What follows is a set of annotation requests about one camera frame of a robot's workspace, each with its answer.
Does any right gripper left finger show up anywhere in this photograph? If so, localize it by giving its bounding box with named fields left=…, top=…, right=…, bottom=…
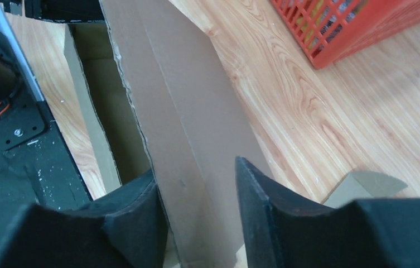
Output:
left=0, top=170, right=168, bottom=267

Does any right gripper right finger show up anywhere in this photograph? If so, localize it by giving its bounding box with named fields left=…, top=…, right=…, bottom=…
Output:
left=235, top=156, right=420, bottom=267

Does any cardboard box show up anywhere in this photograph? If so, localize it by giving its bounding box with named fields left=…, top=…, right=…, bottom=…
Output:
left=62, top=0, right=273, bottom=268

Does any cardboard sheet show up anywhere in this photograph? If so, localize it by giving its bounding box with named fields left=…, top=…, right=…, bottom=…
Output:
left=323, top=171, right=408, bottom=208

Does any red plastic basket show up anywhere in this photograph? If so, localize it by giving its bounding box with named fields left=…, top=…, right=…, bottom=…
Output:
left=271, top=0, right=420, bottom=69

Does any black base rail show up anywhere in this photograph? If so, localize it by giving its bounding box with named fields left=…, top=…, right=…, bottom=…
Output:
left=0, top=0, right=105, bottom=212

